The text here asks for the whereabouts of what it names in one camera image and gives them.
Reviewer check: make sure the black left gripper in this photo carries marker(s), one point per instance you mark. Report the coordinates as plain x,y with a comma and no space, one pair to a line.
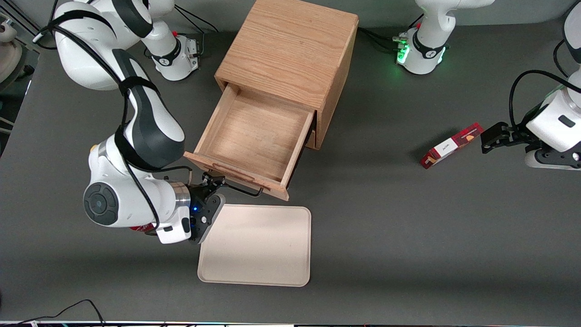
512,135

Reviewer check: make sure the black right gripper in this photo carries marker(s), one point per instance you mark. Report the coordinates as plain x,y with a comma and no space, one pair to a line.
198,192

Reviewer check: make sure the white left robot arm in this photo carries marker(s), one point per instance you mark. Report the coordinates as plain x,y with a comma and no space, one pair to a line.
426,54

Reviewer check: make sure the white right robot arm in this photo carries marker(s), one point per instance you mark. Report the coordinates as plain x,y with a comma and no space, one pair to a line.
150,131

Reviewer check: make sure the wooden drawer cabinet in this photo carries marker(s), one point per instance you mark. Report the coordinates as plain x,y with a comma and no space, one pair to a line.
290,45

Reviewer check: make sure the red and white carton box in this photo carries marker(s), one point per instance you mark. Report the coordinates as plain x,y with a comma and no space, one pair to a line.
451,146

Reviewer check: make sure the beige rectangular tray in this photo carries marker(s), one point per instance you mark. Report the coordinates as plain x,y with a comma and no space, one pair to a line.
258,247

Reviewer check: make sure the red soda bottle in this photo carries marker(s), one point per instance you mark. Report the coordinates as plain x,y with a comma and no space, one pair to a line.
140,228

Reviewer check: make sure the beige round object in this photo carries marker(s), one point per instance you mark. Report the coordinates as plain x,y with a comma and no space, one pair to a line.
9,56

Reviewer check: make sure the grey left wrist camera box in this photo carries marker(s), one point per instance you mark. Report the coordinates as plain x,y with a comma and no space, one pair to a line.
551,162

